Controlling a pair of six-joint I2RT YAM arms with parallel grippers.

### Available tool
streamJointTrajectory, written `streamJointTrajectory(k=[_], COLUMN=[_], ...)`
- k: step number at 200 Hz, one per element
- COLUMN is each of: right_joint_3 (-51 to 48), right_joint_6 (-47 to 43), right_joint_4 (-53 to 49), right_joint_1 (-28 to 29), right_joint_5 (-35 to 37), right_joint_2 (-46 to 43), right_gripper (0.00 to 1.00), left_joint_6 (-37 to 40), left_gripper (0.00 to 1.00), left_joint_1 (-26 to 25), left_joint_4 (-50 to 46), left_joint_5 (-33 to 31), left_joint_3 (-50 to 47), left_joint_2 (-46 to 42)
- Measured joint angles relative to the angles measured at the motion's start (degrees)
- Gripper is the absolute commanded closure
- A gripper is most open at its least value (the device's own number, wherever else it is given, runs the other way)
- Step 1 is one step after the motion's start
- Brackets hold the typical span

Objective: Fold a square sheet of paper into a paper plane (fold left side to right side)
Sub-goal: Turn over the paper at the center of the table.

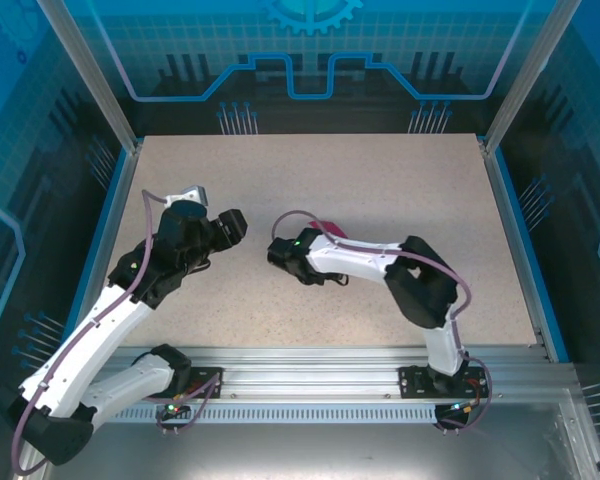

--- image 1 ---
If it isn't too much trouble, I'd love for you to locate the grey metal tray panel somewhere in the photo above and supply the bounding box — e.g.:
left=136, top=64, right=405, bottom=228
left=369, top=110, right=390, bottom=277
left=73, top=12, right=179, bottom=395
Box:
left=9, top=389, right=600, bottom=480

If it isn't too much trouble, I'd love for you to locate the yellow connector with LED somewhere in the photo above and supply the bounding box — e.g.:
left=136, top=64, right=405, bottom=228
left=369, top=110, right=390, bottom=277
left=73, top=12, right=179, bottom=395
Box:
left=159, top=394, right=191, bottom=420
left=442, top=397, right=484, bottom=419

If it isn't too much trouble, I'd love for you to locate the blue table edge strip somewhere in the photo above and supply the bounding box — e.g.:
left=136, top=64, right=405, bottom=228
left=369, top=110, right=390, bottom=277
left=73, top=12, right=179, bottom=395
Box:
left=493, top=148, right=571, bottom=362
left=62, top=147, right=131, bottom=362

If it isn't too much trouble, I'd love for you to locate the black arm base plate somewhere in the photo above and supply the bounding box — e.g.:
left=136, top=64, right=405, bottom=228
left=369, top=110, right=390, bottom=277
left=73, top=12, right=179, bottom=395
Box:
left=182, top=367, right=225, bottom=400
left=398, top=363, right=492, bottom=400

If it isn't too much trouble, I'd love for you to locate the aluminium extrusion beam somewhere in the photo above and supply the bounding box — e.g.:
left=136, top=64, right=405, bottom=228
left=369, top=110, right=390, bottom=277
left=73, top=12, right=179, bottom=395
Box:
left=47, top=344, right=579, bottom=401

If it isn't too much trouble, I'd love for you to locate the aluminium frame post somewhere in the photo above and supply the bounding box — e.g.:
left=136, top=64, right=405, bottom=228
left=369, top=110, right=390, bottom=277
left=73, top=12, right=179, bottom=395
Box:
left=35, top=0, right=145, bottom=154
left=481, top=0, right=586, bottom=156

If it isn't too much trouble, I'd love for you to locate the aluminium side rail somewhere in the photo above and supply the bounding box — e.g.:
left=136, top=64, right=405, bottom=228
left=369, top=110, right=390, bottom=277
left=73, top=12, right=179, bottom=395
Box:
left=62, top=142, right=144, bottom=364
left=481, top=142, right=571, bottom=364

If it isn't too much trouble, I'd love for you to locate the slotted metal cable duct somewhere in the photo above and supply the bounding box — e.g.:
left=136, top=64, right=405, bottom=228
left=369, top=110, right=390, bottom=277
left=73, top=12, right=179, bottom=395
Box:
left=92, top=404, right=484, bottom=425

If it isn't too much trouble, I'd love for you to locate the pink paper sheet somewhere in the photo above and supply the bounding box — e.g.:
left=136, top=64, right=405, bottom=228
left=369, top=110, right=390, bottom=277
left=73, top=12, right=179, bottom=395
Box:
left=307, top=218, right=347, bottom=240

